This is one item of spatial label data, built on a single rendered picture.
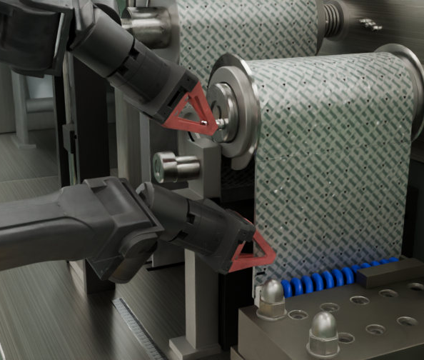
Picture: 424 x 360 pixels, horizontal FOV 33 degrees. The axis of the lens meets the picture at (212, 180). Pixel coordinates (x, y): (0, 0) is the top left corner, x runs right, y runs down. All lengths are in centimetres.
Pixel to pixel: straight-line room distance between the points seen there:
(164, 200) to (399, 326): 31
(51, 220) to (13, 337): 46
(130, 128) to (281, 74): 76
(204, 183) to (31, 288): 45
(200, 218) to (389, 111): 30
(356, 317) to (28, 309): 55
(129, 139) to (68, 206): 91
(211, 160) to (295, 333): 25
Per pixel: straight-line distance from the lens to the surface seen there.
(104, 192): 75
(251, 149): 85
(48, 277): 129
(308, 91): 88
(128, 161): 161
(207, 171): 91
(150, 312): 114
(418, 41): 110
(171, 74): 80
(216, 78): 91
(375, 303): 90
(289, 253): 92
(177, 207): 80
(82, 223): 69
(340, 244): 97
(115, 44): 77
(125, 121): 159
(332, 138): 91
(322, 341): 77
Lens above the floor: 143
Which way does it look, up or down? 17 degrees down
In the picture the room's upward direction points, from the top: straight up
